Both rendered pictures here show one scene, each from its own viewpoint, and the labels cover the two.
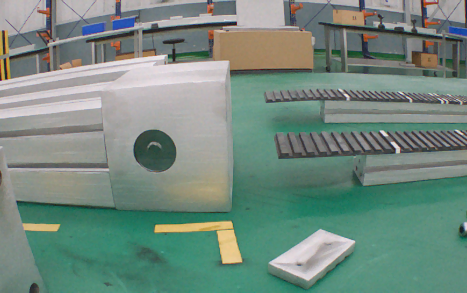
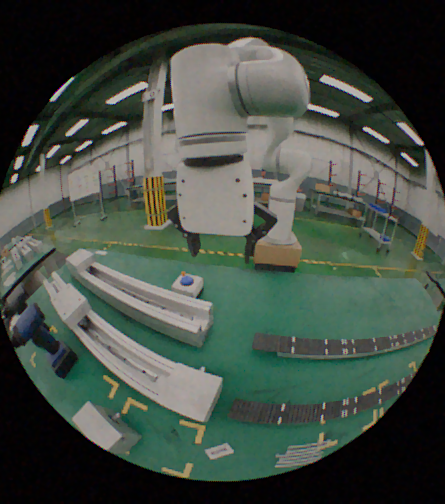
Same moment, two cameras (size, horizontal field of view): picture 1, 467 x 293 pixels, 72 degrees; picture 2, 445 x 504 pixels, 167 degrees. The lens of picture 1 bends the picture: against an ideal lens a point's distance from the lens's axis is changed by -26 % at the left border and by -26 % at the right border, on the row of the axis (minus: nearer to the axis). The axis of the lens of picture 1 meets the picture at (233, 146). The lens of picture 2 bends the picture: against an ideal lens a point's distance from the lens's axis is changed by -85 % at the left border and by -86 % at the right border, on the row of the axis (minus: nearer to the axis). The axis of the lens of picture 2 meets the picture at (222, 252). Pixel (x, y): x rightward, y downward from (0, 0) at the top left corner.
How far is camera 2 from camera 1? 39 cm
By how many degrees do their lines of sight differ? 18
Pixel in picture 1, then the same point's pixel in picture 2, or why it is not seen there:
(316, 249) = (220, 450)
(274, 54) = (279, 258)
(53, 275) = (144, 429)
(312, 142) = (246, 409)
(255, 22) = (274, 237)
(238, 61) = (261, 259)
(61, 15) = not seen: hidden behind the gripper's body
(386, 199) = (264, 431)
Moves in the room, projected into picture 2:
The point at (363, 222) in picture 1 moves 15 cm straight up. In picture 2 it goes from (246, 440) to (261, 450)
